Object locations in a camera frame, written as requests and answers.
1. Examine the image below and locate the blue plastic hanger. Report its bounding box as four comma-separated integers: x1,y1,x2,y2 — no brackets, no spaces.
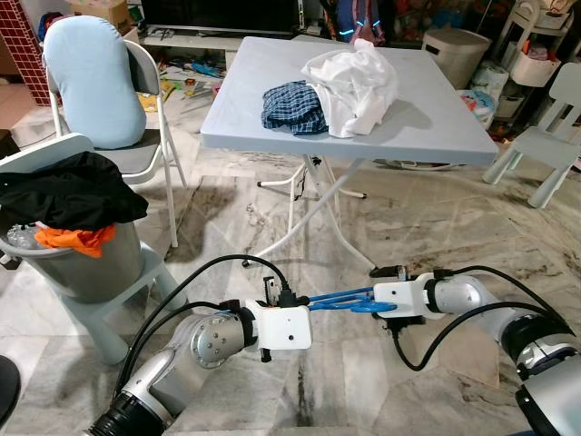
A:
307,285,400,318

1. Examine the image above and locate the white garment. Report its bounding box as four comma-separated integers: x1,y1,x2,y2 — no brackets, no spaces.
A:
301,38,399,139

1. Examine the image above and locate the black garment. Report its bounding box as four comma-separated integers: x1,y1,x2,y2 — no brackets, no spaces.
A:
0,152,149,233

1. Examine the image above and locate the light grey folding table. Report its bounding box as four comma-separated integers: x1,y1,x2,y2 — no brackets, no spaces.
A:
200,36,500,266

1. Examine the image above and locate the blue plaid garment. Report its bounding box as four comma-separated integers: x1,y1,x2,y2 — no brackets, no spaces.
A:
261,80,330,137

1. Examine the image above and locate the grey child chair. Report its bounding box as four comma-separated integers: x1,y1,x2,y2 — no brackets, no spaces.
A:
483,62,581,210

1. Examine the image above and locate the grey bin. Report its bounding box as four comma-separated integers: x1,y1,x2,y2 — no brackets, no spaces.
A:
422,27,492,89

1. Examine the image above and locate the colourful backpack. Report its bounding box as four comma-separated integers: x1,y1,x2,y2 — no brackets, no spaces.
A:
336,0,387,45

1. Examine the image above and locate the white shelf rack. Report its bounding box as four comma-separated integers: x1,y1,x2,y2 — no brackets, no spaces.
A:
495,0,581,119

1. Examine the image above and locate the grey folding chair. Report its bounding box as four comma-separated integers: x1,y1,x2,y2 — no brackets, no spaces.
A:
44,38,190,248

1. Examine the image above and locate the white television stand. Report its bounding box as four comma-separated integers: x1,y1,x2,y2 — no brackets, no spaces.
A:
136,25,305,54

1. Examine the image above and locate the grey laundry basket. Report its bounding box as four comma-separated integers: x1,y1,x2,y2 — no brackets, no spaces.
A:
0,223,146,305

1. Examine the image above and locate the black television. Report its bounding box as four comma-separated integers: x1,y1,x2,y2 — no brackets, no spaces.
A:
141,0,305,30

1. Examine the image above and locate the orange garment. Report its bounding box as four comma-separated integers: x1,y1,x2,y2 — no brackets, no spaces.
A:
36,223,117,260

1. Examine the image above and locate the light blue pillow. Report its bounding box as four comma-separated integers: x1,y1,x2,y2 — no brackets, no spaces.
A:
43,15,147,151

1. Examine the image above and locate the brown cardboard box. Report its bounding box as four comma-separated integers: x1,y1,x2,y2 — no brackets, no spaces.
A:
68,0,134,33

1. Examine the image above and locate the black round stand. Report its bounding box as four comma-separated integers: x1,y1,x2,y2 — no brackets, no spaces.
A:
0,356,22,428

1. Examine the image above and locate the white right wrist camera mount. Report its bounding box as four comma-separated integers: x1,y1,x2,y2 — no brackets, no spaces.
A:
373,275,438,321

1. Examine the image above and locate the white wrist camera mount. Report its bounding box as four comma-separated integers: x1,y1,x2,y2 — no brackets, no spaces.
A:
373,275,438,321
243,300,313,358

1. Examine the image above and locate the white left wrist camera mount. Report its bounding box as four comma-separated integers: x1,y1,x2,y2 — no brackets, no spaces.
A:
243,300,313,358

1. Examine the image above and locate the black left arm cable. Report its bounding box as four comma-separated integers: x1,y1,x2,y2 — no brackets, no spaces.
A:
113,302,228,391
116,254,293,391

